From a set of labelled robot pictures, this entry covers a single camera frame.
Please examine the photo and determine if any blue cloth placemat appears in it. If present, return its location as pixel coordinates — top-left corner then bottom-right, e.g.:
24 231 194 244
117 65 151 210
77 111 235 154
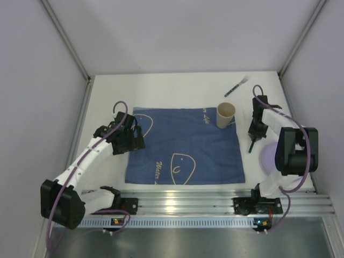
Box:
125 107 245 185

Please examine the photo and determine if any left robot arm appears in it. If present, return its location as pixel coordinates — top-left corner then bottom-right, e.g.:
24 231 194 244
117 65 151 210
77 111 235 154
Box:
40 112 145 230

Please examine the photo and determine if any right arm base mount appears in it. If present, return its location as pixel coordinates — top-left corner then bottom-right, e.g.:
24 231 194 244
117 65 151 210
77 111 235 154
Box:
233 184 283 216

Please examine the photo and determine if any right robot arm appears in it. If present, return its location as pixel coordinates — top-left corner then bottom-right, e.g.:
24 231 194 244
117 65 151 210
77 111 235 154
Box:
248 95 318 199

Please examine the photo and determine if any perforated cable duct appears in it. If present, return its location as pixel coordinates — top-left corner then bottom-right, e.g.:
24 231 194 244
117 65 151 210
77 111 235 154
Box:
53 217 272 228

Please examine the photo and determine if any purple plate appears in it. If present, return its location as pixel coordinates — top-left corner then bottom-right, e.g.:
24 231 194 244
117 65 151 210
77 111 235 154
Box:
260 142 303 190

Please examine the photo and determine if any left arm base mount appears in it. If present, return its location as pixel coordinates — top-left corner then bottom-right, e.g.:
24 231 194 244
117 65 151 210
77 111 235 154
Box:
92 198 139 215

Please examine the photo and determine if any spoon with green handle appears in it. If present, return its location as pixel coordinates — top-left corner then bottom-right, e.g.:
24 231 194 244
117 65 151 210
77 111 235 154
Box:
248 139 256 153

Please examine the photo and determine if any fork with green handle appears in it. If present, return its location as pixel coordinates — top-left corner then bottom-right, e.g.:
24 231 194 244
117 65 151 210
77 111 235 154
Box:
224 76 249 97

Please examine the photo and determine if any aluminium rail frame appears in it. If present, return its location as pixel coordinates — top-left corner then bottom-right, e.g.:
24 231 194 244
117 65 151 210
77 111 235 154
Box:
42 189 335 217

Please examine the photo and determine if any beige cup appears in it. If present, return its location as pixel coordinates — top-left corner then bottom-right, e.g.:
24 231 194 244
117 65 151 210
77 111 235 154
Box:
216 102 236 129

